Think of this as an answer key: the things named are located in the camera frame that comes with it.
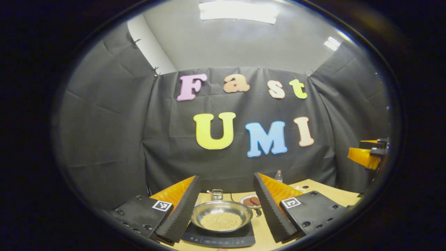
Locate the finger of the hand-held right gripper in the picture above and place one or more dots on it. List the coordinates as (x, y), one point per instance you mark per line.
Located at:
(373, 143)
(362, 157)

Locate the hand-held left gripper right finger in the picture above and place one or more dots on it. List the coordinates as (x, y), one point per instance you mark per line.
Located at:
(270, 212)

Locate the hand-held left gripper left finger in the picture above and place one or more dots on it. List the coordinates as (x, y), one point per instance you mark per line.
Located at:
(183, 212)

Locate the pile of soybeans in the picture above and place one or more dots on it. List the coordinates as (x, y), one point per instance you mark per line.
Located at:
(221, 221)

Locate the black induction cooktop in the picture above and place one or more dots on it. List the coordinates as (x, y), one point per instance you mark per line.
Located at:
(216, 240)

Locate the brown meat slices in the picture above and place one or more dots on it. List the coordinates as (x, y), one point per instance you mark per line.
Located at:
(251, 201)

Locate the white round plate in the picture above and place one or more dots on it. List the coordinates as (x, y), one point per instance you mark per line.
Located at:
(241, 200)

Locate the clear water bottle red label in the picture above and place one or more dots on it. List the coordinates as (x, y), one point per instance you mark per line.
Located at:
(278, 177)

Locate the small ceiling light panel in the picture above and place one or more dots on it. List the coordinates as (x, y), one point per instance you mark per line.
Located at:
(331, 43)

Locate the large ceiling light panel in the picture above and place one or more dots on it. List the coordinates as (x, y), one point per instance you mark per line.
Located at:
(238, 10)

